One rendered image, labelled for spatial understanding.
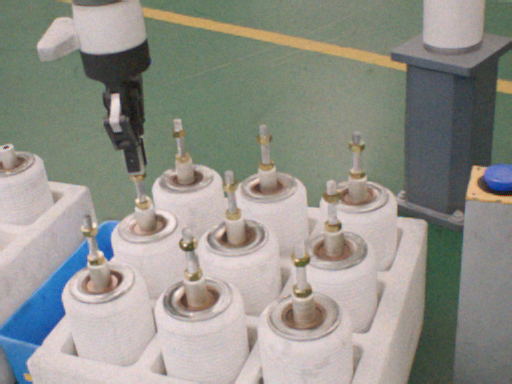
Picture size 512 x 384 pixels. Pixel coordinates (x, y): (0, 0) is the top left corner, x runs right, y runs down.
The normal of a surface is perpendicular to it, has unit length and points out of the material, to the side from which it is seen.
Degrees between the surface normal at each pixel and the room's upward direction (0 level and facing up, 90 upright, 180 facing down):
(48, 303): 88
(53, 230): 90
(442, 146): 90
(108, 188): 0
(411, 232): 0
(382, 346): 0
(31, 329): 88
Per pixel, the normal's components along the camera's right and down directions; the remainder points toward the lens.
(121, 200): -0.12, -0.84
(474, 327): -0.38, 0.53
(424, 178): -0.70, 0.45
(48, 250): 0.89, 0.14
